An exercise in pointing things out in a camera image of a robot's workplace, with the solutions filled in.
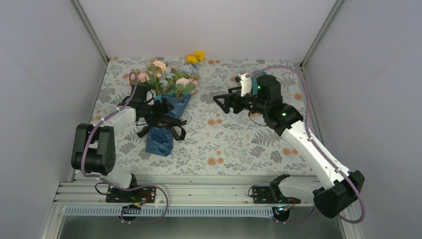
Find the aluminium corner post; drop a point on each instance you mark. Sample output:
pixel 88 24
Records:
pixel 326 24
pixel 88 26

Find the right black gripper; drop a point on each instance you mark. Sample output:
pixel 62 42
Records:
pixel 228 98

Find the floral patterned table mat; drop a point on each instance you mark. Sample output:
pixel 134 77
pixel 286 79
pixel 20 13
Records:
pixel 217 143

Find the right aluminium corner post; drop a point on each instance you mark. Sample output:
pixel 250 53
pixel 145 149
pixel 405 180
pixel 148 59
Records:
pixel 326 24

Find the artificial flower bouquet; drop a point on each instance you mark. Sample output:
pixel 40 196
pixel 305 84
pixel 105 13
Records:
pixel 166 80

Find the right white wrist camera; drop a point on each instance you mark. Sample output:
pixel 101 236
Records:
pixel 244 80

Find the slotted grey cable duct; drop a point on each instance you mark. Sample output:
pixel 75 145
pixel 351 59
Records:
pixel 172 211

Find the left aluminium corner post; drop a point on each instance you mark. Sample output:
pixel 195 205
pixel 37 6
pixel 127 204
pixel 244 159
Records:
pixel 88 26

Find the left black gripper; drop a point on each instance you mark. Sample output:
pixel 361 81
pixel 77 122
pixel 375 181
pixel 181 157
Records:
pixel 159 111

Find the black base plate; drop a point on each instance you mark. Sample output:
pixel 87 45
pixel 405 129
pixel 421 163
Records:
pixel 262 195
pixel 143 195

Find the blue wrapping paper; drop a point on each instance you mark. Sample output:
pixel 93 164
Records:
pixel 159 140

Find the aluminium rail frame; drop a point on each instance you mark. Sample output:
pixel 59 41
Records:
pixel 188 191

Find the black ribbon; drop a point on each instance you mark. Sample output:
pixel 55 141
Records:
pixel 174 125

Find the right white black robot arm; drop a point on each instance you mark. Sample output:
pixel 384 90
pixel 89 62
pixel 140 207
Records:
pixel 336 188

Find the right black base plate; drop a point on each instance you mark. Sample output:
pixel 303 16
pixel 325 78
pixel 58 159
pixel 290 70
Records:
pixel 262 195

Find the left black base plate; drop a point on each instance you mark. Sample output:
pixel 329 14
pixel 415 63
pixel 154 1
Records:
pixel 143 195

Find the teal cylindrical vase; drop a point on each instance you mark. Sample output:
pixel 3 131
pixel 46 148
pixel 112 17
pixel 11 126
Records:
pixel 255 85

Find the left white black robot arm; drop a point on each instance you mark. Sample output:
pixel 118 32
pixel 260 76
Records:
pixel 94 150

